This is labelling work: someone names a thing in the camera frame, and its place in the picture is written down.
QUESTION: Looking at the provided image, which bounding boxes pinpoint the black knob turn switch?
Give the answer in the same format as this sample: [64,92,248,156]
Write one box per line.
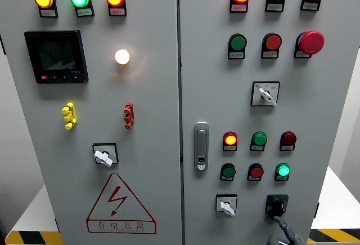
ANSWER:
[264,194,289,220]

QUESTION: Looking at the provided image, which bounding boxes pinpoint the black yellow striped tape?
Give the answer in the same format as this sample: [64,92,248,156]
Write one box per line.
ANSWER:
[4,230,63,245]
[307,229,360,243]

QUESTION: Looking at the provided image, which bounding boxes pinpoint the small green lamp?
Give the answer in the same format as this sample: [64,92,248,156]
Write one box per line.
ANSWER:
[250,131,268,146]
[274,163,291,177]

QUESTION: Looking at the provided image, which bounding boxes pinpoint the small red push button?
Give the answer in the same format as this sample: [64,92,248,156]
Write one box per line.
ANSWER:
[247,163,264,179]

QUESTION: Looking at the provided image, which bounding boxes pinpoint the small green push button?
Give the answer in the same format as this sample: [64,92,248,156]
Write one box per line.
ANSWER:
[220,163,236,179]

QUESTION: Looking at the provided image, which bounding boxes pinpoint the small red lamp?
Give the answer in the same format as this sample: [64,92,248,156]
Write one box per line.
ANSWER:
[222,131,238,146]
[280,131,297,146]

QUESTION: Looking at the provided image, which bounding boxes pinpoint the silver door lock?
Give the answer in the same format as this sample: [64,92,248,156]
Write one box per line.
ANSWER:
[193,121,209,172]

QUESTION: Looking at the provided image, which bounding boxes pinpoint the pale grey cabinet door with lock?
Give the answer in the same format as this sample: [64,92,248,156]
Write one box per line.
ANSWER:
[178,0,360,245]

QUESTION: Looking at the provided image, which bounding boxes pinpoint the red warning triangle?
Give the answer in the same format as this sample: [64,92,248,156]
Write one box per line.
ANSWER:
[85,172,157,235]

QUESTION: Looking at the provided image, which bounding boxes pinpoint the pale grey cabinet door with display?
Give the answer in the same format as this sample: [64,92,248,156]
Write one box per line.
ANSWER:
[0,0,182,245]

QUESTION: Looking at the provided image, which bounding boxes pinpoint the large red stop button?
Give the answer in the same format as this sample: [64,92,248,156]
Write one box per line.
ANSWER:
[295,30,325,56]

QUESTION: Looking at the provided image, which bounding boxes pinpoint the white lamp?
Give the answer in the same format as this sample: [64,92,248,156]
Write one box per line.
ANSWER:
[114,48,131,65]

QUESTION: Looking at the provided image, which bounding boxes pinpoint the black display meter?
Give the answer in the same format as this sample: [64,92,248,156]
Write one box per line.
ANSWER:
[24,29,89,84]

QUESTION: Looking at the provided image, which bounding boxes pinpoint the small turn switch white handle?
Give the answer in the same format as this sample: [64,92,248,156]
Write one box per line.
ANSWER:
[215,194,238,217]

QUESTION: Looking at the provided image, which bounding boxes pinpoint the turn switch with thin white handle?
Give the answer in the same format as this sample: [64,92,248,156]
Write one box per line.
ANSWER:
[250,81,281,108]

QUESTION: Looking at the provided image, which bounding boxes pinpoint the small red handle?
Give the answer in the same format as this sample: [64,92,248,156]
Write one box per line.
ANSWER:
[123,102,135,130]

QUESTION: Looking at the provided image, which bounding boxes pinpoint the turn switch with broad white handle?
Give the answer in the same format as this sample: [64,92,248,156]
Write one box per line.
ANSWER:
[92,142,119,168]

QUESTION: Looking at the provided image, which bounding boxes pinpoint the small yellow handle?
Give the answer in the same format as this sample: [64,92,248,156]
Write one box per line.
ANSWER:
[61,102,77,131]

